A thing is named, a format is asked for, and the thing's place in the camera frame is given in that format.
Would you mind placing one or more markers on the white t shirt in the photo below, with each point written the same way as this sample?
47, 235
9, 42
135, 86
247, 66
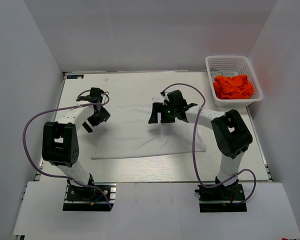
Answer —
127, 134

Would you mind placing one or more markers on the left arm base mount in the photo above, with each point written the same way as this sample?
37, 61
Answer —
80, 199

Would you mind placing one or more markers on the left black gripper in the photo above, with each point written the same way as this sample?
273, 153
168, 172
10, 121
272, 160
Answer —
104, 116

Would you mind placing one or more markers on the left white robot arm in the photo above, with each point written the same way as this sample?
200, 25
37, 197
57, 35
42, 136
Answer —
60, 145

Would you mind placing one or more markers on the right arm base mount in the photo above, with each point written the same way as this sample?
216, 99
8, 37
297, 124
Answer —
221, 199

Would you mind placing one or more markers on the white plastic basket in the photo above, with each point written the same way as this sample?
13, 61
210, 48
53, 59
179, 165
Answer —
230, 66

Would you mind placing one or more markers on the blue table label sticker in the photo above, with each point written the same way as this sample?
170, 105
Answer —
75, 76

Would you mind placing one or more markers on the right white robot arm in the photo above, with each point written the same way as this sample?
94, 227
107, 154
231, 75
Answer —
231, 134

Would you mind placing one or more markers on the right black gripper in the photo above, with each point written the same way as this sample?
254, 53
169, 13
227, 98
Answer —
157, 108

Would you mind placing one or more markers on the orange t shirt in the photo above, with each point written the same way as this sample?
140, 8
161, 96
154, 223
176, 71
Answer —
233, 88

